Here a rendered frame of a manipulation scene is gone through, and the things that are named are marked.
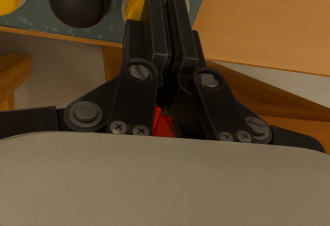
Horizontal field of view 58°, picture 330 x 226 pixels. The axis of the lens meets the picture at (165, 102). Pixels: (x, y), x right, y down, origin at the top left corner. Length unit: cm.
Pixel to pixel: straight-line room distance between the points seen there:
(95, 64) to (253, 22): 92
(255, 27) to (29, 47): 96
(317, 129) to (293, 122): 3
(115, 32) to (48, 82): 96
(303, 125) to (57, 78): 89
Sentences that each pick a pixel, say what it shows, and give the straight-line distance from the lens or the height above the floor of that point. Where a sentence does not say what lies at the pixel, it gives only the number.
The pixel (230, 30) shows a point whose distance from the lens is 19.
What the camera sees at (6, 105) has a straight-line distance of 90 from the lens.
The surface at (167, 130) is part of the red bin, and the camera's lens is 24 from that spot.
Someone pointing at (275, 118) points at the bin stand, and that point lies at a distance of 35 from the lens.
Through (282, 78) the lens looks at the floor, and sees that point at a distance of 132.
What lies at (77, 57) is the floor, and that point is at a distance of 109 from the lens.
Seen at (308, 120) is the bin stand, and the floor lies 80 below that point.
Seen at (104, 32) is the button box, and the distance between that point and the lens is 16.
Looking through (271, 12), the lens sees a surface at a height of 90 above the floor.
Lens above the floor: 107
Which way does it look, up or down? 70 degrees down
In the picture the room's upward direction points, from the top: 142 degrees clockwise
